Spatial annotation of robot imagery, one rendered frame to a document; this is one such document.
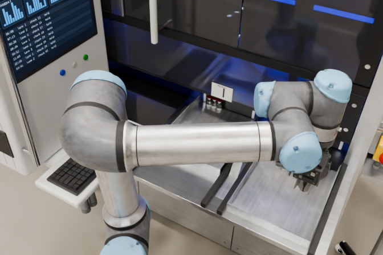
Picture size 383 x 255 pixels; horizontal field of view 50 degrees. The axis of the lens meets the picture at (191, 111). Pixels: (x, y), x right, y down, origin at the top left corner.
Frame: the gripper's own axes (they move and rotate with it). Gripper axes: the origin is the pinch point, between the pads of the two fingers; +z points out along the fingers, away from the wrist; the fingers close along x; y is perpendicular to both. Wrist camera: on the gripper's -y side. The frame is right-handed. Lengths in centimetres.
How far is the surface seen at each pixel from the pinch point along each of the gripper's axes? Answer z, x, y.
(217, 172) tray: 19.7, -28.9, -9.5
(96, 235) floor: 109, -97, -12
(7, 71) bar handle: -17, -83, 18
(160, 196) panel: 85, -70, -36
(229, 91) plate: 6, -38, -35
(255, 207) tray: 21.4, -12.6, -3.8
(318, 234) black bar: 19.6, 7.2, -2.8
